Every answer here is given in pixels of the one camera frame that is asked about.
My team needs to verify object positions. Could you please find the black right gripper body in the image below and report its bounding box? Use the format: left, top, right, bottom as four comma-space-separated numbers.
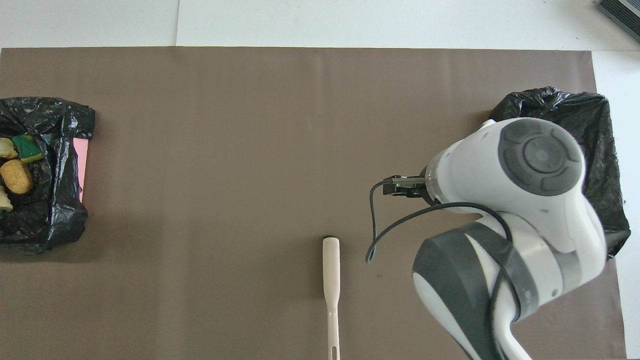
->
413, 169, 439, 206

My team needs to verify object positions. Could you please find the beige brush with black bristles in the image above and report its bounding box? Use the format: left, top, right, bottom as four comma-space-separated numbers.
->
322, 235, 342, 360

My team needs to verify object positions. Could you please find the brown oval cork-like chunk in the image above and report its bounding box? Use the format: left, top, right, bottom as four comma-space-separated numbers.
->
0, 158, 35, 196

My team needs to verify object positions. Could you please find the black trash bag lined bin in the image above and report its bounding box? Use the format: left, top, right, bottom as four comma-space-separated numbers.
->
489, 86, 632, 261

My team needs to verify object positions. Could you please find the pink plastic bin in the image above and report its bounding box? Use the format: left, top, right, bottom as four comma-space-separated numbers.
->
72, 138, 90, 203

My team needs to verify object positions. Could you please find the black trash bag over pink bin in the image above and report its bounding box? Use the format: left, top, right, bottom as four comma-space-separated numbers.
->
0, 96, 96, 256

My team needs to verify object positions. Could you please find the brown paper table mat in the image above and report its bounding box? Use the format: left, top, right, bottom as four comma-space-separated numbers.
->
0, 46, 628, 360

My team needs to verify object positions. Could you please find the dark grey ribbed device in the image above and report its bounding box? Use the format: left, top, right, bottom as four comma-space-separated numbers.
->
597, 0, 640, 41

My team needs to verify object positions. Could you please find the green and yellow sponge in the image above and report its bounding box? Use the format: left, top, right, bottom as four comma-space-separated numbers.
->
11, 134, 45, 165

